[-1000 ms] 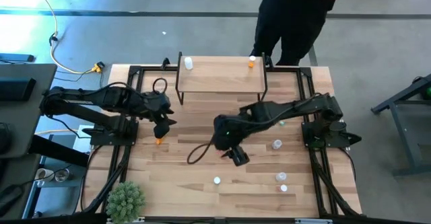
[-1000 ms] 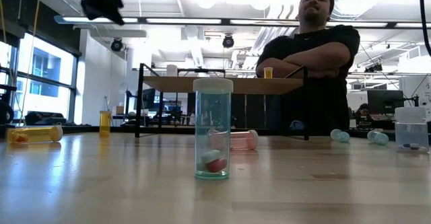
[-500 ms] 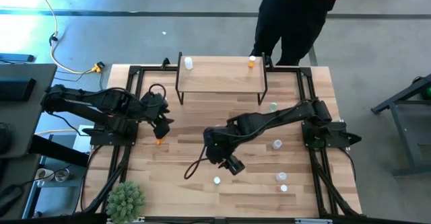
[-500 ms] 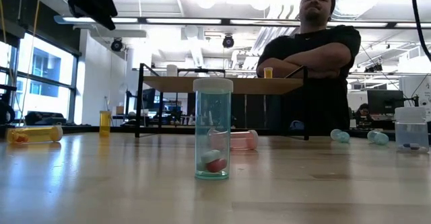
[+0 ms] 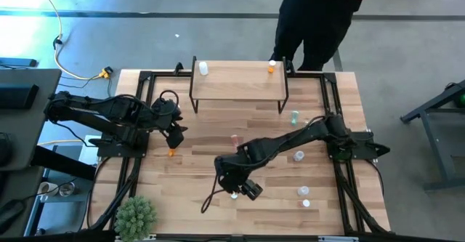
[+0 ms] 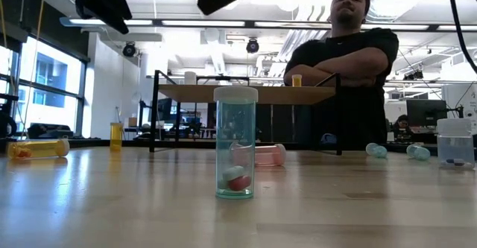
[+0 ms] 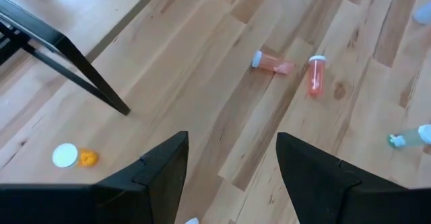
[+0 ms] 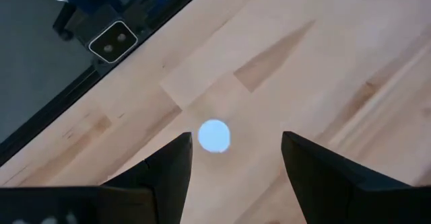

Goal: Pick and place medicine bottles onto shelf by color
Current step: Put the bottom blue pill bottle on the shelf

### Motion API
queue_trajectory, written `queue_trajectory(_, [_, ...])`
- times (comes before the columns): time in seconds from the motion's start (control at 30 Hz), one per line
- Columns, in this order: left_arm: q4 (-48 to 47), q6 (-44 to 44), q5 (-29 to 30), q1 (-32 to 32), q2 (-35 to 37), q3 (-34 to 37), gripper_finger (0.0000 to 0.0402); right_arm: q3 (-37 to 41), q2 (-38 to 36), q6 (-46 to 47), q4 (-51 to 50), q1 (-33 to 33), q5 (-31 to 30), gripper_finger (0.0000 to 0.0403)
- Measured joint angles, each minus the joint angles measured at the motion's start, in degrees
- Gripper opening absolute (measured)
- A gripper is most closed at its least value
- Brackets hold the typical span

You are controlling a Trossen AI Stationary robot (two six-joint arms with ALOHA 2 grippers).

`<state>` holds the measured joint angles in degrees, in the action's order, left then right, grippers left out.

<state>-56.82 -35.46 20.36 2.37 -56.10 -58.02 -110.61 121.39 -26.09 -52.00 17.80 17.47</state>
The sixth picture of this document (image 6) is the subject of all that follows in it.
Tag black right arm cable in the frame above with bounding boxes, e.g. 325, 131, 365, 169
446, 0, 477, 74

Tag long amber pill bottle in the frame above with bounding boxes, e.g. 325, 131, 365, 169
7, 139, 71, 160

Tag silver ventilation duct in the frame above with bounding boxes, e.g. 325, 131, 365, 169
367, 0, 433, 22

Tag wooden shelf black metal frame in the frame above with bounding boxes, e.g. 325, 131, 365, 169
148, 69, 343, 156

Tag black track spotlights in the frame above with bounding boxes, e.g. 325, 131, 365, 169
404, 69, 424, 81

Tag long pink pill bottle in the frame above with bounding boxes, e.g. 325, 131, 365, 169
229, 143, 287, 168

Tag black ceiling spotlight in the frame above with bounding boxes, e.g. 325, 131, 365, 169
245, 37, 261, 54
122, 42, 137, 58

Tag large clear bottle white cap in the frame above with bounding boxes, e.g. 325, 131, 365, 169
436, 118, 476, 170

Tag black computer monitor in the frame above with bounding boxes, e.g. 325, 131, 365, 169
405, 98, 448, 127

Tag slim amber pill bottle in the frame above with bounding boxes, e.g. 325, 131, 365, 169
110, 122, 124, 153

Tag small teal pill bottle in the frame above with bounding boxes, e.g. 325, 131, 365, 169
405, 143, 432, 162
365, 142, 388, 159

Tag tall teal pill bottle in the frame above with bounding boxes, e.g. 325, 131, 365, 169
213, 86, 259, 200

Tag yellow power cable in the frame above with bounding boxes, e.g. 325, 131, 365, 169
0, 0, 48, 139

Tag black table frame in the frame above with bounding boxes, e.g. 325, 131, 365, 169
0, 139, 477, 156

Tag black equipment stand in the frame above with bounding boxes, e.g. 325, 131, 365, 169
0, 93, 19, 139

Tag white poster board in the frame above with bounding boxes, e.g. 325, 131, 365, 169
441, 83, 477, 133

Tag person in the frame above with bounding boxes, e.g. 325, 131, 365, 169
394, 114, 411, 137
282, 0, 399, 150

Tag long ceiling light strip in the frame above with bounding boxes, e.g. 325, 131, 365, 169
59, 16, 477, 32

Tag dark monitor blue screen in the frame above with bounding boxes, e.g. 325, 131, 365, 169
157, 98, 178, 124

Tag black sofa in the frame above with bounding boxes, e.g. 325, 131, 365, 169
26, 122, 74, 140

